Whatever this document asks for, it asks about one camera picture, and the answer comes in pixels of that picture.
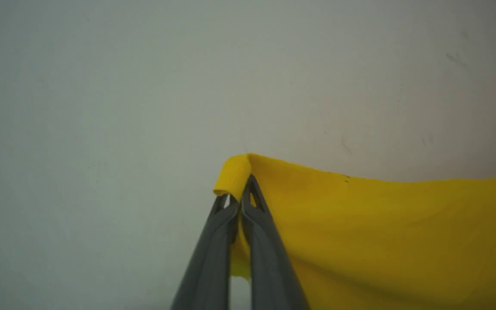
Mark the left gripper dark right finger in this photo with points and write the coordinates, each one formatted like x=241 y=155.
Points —
x=269 y=267

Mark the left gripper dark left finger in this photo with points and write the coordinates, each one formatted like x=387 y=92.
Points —
x=211 y=258

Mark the yellow printed t-shirt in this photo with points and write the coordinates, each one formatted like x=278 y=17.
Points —
x=381 y=237

